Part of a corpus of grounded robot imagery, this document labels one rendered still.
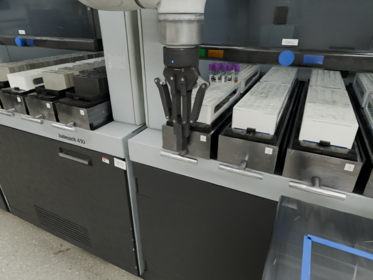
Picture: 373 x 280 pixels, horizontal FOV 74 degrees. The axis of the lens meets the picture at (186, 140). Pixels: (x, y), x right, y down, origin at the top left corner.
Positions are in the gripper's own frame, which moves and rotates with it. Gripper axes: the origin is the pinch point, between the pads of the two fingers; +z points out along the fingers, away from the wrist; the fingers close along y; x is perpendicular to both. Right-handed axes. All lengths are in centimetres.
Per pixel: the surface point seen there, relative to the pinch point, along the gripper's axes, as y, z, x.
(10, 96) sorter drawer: 70, 0, -2
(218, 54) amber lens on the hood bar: -5.3, -18.0, -8.7
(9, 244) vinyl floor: 98, 80, 6
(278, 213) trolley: -24.7, -2.0, 19.9
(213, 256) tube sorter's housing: -9.2, 40.3, -2.6
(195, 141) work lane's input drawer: -2.8, 2.0, -1.9
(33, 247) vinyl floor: 85, 80, 2
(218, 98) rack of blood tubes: -4.7, -6.6, -11.7
